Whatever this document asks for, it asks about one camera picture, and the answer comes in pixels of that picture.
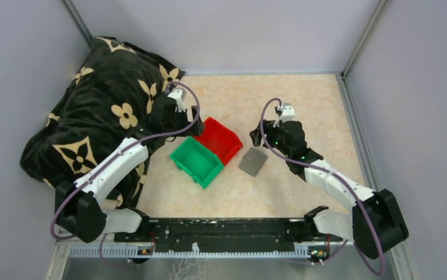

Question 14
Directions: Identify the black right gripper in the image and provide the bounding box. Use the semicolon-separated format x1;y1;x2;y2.
250;119;292;158

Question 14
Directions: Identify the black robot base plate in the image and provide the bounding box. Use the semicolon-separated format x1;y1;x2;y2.
114;218;341;253

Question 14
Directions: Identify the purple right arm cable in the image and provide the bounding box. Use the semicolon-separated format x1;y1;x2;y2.
259;97;387;277

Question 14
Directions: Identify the grey leather card holder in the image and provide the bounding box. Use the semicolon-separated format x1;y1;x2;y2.
238;148;268;177

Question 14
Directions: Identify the slotted grey cable duct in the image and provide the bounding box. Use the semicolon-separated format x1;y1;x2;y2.
69;243;328;259

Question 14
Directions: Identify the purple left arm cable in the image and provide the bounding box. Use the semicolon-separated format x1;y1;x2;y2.
50;81;202;270

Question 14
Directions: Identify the black floral plush blanket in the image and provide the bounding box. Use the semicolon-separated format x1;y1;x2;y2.
20;37;185;188

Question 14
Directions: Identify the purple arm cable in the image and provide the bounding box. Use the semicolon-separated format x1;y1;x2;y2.
50;81;202;270
259;97;387;277

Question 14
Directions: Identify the red plastic bin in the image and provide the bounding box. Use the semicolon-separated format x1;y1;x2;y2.
195;117;243;166

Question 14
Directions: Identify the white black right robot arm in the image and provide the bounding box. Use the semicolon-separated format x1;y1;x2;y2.
249;120;409;260

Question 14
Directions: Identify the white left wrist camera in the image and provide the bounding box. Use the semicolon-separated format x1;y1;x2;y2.
168;88;186;112

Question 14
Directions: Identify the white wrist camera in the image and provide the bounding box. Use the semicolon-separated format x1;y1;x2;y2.
273;103;295;127
168;88;186;112

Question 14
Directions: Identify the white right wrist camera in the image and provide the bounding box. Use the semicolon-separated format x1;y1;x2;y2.
273;103;295;127

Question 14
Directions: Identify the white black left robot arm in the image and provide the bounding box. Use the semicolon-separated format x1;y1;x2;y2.
50;88;204;243

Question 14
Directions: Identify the green plastic bin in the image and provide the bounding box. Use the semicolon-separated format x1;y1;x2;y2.
170;137;224;189

